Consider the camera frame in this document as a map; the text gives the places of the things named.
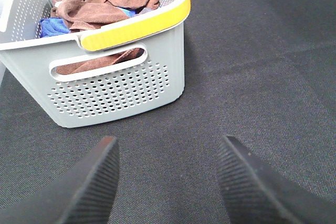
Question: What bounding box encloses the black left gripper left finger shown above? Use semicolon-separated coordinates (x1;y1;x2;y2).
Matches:
1;136;120;223

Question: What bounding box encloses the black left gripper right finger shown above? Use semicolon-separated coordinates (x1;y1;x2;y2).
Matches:
217;135;335;223

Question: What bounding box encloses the brown towel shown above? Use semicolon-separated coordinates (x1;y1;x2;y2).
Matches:
50;0;160;32
56;48;144;75

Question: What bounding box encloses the brown towel in basket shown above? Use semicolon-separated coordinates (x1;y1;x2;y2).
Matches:
56;48;144;75

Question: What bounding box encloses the blue towel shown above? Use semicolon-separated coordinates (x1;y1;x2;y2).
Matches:
39;4;136;38

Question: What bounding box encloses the grey perforated laundry basket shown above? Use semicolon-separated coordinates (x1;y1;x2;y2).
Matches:
1;0;191;128

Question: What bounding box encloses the black table cloth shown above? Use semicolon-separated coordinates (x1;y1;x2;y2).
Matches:
1;0;335;223

